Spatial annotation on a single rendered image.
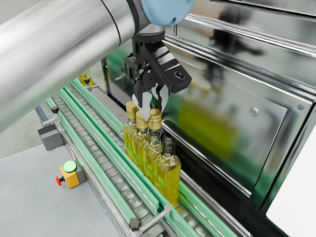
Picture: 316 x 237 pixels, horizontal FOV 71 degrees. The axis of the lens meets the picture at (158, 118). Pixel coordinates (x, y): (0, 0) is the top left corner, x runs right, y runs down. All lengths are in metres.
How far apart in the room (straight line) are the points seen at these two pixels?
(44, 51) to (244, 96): 0.40
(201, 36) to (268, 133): 0.26
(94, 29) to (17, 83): 0.08
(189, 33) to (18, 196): 0.87
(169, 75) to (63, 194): 0.72
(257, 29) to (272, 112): 0.16
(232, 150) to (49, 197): 0.72
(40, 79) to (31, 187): 0.87
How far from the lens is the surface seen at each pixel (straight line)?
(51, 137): 1.16
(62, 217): 0.94
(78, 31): 0.23
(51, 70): 0.23
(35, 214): 0.99
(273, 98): 0.47
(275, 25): 0.48
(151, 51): 0.46
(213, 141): 0.64
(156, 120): 0.55
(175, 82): 0.42
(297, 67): 0.45
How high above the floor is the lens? 1.52
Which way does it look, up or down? 37 degrees down
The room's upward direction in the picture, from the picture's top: straight up
